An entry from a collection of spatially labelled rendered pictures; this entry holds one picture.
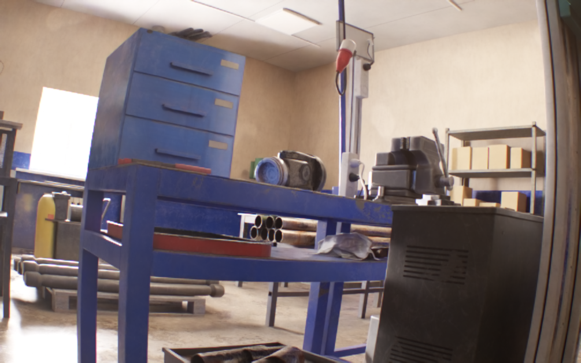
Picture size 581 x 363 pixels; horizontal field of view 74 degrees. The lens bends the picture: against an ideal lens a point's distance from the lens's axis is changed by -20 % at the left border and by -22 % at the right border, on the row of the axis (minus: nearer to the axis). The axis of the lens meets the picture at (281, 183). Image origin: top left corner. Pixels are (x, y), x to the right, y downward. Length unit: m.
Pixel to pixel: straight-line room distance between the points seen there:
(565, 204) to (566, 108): 0.24
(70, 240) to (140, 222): 3.79
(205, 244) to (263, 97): 6.76
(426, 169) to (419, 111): 4.69
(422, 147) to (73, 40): 5.74
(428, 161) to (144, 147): 0.89
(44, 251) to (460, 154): 4.57
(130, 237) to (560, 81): 1.09
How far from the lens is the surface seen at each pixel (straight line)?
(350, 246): 1.56
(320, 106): 7.63
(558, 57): 1.22
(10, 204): 2.73
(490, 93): 5.70
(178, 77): 1.32
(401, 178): 1.61
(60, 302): 3.10
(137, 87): 1.26
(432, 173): 1.55
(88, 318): 1.55
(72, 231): 4.82
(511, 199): 4.91
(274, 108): 7.96
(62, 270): 3.22
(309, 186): 1.59
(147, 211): 1.05
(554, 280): 1.13
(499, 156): 5.05
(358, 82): 2.20
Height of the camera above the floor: 0.76
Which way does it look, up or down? 5 degrees up
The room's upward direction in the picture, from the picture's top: 6 degrees clockwise
